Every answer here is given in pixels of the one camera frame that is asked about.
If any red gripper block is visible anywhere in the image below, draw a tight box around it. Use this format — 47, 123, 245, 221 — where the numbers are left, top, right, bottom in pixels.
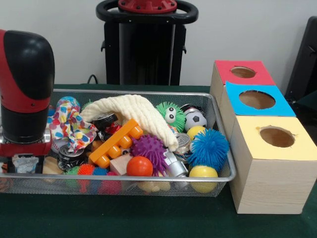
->
0, 142, 53, 174

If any clear plastic packet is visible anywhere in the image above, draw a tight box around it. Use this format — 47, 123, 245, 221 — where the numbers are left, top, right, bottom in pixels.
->
12, 154, 39, 174

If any colourful patterned cloth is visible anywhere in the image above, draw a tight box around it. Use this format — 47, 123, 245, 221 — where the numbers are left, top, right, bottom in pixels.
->
47, 97, 99, 152

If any orange toy building block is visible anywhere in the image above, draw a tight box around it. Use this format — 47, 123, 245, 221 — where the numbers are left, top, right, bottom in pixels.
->
88, 118, 144, 169

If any cream knitted cloth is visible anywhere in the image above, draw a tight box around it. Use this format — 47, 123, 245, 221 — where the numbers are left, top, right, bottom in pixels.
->
80, 94, 179, 152

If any shallow clear mesh bin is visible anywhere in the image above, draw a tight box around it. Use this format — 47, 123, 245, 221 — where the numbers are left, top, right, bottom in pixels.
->
0, 88, 236, 198

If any wooden box with three holes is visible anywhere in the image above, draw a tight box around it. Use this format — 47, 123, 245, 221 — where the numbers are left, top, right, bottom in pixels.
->
210, 60, 317, 215

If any dark metal can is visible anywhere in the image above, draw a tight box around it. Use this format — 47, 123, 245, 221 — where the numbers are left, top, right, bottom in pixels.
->
57, 146, 86, 172

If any orange ball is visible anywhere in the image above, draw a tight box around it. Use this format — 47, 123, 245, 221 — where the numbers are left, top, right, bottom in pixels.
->
126, 156, 154, 178

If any purple spiky ball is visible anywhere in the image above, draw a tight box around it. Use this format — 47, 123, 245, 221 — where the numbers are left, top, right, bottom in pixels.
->
130, 134, 168, 175

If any dark green table cloth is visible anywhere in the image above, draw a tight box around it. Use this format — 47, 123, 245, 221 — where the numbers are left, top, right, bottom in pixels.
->
0, 83, 317, 238

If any green googly-eyed spiky ball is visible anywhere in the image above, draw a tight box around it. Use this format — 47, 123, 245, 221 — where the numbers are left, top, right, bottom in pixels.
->
156, 102, 187, 133

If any small soccer ball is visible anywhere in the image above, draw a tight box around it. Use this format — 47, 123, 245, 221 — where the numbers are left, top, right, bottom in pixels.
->
183, 108, 208, 131

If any yellow ball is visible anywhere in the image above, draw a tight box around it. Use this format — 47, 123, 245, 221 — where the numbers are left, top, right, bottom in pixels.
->
188, 165, 218, 194

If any large blue spiky ball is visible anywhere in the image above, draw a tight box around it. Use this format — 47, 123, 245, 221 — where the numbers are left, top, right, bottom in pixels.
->
187, 129, 229, 172

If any black chair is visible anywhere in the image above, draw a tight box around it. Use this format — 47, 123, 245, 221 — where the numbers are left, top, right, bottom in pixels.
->
286, 16, 317, 105

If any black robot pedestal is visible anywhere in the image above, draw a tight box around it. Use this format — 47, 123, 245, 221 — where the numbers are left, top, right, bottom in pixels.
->
96, 0, 200, 86

